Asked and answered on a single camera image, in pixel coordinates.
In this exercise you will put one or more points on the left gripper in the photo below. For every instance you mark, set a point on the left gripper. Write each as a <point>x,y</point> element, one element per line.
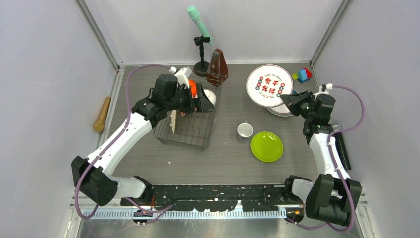
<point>204,103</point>

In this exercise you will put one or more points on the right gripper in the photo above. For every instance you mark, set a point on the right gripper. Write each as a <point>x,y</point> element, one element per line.
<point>293,100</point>

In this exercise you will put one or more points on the green rimmed white plate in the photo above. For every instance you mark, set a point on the green rimmed white plate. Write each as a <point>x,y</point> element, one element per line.
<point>280,110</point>

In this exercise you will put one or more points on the orange bowl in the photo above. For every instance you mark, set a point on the orange bowl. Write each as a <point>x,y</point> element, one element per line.
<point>193,88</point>

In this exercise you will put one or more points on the black wire dish rack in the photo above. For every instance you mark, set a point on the black wire dish rack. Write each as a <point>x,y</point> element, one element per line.
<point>193,131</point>

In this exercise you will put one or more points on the white printed round plate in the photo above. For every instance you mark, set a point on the white printed round plate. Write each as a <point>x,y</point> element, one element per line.
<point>267,83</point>

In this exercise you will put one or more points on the woven bamboo plate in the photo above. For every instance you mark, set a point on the woven bamboo plate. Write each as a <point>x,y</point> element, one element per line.
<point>173,117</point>

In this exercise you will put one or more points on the white bowl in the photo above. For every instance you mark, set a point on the white bowl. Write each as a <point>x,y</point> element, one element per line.
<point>211,96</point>

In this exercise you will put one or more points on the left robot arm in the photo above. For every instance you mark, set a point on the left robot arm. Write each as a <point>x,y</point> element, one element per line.
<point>93,175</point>

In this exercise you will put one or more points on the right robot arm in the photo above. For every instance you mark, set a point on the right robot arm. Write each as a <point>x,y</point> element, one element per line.
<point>333,197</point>

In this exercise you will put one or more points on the colourful toy blocks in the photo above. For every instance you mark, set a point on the colourful toy blocks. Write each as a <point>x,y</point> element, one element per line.
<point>302,75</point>

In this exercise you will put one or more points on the brown metronome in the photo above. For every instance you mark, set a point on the brown metronome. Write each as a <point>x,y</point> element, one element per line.
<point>217,71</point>

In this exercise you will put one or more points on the black microphone stand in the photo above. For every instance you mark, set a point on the black microphone stand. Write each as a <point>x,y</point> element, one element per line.
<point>200,68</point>

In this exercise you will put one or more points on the small grey patterned mug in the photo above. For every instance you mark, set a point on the small grey patterned mug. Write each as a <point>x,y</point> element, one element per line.
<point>244,131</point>

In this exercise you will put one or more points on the lime green plate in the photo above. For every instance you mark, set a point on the lime green plate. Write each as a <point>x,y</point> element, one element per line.
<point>266,146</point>

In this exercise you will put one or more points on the black handheld microphone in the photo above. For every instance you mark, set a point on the black handheld microphone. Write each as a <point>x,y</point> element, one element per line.
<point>342,151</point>

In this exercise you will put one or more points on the mint green microphone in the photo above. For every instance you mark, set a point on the mint green microphone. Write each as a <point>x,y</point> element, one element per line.
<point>195,16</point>

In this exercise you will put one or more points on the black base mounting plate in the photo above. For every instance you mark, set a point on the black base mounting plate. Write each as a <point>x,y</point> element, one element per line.
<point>186,202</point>

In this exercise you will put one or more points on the wooden rolling pin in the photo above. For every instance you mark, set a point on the wooden rolling pin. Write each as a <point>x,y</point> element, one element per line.
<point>100,121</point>

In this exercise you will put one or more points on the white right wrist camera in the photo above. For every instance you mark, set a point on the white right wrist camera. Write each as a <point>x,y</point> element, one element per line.
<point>323,89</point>

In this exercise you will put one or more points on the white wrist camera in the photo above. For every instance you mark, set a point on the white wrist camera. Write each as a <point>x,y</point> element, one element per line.
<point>323,89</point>
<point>182,75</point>

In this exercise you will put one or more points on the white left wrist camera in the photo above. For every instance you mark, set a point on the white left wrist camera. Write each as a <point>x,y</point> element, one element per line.
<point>182,75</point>

